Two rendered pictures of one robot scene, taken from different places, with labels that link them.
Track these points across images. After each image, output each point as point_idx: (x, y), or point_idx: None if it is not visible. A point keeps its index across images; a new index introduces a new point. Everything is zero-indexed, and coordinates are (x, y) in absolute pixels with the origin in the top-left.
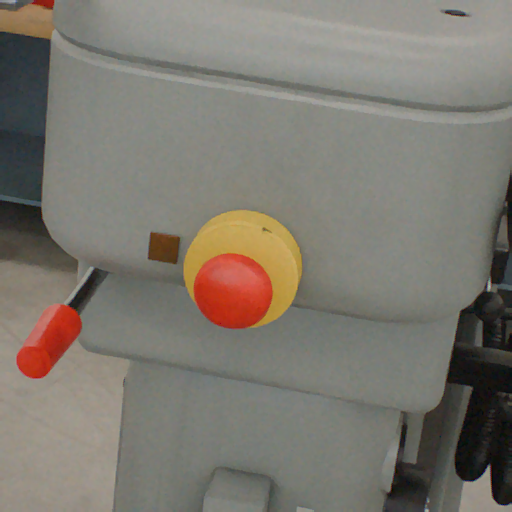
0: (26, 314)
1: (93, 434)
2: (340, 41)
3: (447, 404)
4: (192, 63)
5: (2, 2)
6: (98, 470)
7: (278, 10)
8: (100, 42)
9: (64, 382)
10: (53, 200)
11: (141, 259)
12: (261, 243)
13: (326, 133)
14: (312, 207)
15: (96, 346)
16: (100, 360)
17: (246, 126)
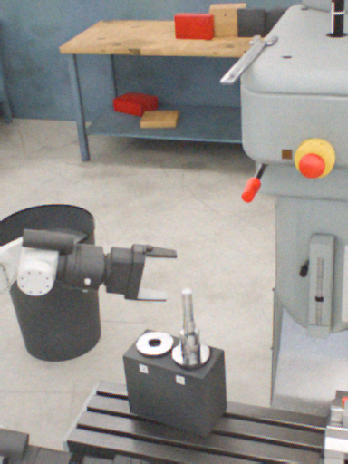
0: (214, 196)
1: (254, 250)
2: (340, 77)
3: None
4: (290, 91)
5: (228, 82)
6: (258, 267)
7: (317, 69)
8: (258, 88)
9: (236, 227)
10: (246, 142)
11: (279, 159)
12: (320, 149)
13: (338, 109)
14: (336, 134)
15: (265, 192)
16: (253, 215)
17: (311, 110)
